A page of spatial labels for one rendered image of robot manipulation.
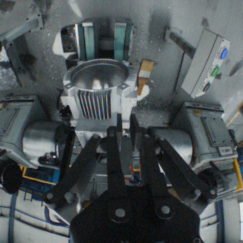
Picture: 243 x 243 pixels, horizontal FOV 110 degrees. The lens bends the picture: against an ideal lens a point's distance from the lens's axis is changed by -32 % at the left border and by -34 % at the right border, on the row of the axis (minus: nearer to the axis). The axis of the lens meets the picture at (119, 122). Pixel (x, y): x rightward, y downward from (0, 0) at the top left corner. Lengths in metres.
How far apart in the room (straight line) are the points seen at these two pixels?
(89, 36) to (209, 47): 0.31
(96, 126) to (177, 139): 0.39
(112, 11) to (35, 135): 0.60
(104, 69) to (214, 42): 0.31
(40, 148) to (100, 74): 0.40
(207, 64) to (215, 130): 0.48
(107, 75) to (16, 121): 0.54
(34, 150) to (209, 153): 0.80
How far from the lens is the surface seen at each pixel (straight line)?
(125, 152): 0.74
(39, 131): 0.63
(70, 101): 0.34
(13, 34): 0.47
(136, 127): 0.17
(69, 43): 0.49
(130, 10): 0.50
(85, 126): 0.31
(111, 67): 0.40
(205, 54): 0.30
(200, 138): 0.65
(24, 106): 0.80
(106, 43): 0.48
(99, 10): 0.51
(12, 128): 0.74
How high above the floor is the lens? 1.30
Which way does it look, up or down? 37 degrees down
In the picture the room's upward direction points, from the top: 179 degrees counter-clockwise
